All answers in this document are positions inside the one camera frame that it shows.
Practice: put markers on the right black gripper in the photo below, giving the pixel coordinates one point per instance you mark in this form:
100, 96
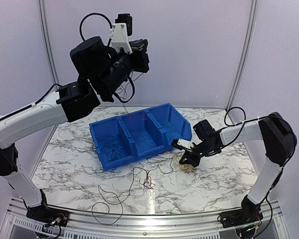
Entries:
194, 162

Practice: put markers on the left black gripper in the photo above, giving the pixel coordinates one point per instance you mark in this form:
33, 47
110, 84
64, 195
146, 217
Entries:
140, 47

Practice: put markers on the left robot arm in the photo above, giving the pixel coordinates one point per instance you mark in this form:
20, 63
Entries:
101, 70

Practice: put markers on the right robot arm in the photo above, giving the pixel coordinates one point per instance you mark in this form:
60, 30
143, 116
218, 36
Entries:
279, 142

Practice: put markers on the blue three-compartment plastic bin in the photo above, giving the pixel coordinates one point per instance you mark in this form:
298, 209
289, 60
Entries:
125, 139

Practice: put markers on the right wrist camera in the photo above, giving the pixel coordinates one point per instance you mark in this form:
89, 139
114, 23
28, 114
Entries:
182, 144

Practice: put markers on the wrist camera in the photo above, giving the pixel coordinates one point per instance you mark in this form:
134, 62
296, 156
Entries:
182, 144
120, 31

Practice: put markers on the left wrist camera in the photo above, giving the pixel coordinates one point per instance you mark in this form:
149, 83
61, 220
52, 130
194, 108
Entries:
120, 31

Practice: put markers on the aluminium front rail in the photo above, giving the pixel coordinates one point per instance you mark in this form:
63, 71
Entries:
88, 225

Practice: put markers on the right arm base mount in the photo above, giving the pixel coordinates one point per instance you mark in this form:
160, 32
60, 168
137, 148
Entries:
234, 218

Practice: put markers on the left aluminium frame post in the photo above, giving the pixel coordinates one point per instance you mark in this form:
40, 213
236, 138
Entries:
47, 43

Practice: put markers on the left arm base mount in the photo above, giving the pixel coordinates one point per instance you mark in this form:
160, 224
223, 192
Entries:
48, 215

